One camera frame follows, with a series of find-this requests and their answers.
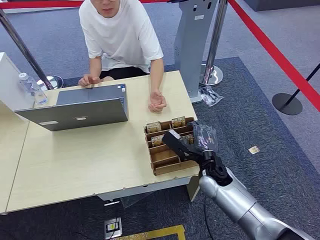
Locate clear plastic bag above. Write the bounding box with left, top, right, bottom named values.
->
left=199, top=85, right=225, bottom=108

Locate white desk frame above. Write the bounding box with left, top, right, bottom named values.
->
left=97, top=175, right=201, bottom=207

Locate clear plastic water bottle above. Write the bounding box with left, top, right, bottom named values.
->
left=18, top=72, right=48, bottom=106

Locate grey laptop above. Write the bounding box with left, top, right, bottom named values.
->
left=14, top=83, right=130, bottom=132

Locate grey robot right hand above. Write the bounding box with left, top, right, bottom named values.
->
left=180, top=120, right=219, bottom=160

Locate black stanchion with round base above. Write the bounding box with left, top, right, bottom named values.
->
left=272, top=62, right=320, bottom=116

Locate chrome stanchion post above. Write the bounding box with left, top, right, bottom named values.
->
left=198, top=0, right=229, bottom=87
left=0, top=9, right=65, bottom=91

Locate person's right hand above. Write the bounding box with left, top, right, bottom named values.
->
left=78, top=74, right=102, bottom=88

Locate metal floor socket box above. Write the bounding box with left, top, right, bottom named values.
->
left=103, top=217, right=123, bottom=240

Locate white box device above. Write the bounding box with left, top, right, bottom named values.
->
left=0, top=51, right=35, bottom=114

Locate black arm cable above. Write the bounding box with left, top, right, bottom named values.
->
left=203, top=196, right=214, bottom=240

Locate red barrier belt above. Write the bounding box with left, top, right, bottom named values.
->
left=228, top=0, right=320, bottom=113
left=0, top=0, right=173, bottom=10

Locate yellow floor tape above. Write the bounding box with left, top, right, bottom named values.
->
left=113, top=224, right=186, bottom=240

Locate dark blue floor mat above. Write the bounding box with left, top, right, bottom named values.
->
left=0, top=56, right=320, bottom=240

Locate dark grey platform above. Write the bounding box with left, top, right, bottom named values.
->
left=243, top=0, right=320, bottom=12

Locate wooden compartment card tray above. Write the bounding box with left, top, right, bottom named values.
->
left=143, top=116, right=201, bottom=176

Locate person's left hand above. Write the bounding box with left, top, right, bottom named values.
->
left=148, top=90, right=168, bottom=114

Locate brown patterned card stack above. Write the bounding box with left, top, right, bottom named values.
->
left=151, top=134, right=165, bottom=148
left=171, top=116, right=186, bottom=129
left=146, top=121, right=162, bottom=134

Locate grey kiosk stand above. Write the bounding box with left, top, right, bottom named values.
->
left=174, top=0, right=220, bottom=104

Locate person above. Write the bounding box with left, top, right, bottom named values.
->
left=78, top=0, right=168, bottom=114

